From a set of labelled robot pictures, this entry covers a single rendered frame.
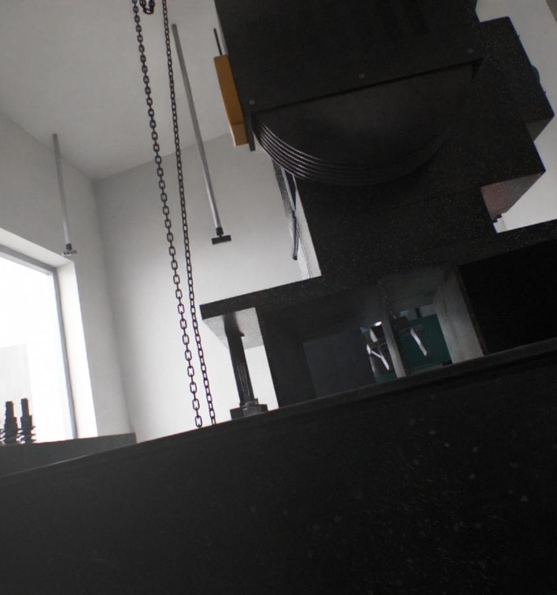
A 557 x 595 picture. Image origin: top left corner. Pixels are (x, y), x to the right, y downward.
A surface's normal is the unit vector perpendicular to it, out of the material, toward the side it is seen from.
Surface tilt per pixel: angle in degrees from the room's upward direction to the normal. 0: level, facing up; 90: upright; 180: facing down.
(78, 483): 90
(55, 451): 90
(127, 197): 90
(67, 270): 90
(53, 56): 180
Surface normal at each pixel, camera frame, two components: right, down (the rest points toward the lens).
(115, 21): 0.22, 0.94
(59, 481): -0.13, 0.18
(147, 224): -0.24, -0.22
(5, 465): 0.94, -0.28
